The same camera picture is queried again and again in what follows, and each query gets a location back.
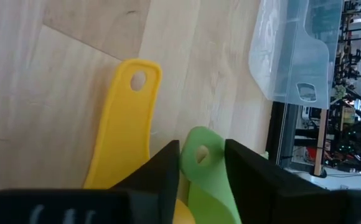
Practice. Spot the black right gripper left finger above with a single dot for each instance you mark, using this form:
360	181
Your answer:
149	193

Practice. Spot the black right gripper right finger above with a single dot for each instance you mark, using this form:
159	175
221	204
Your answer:
277	199

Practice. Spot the yellow measuring cup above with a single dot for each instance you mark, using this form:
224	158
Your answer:
124	130

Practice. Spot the clear plastic basket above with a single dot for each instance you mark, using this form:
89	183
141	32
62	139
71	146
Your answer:
292	56

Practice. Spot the green measuring cup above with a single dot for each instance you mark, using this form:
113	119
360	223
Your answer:
208	183

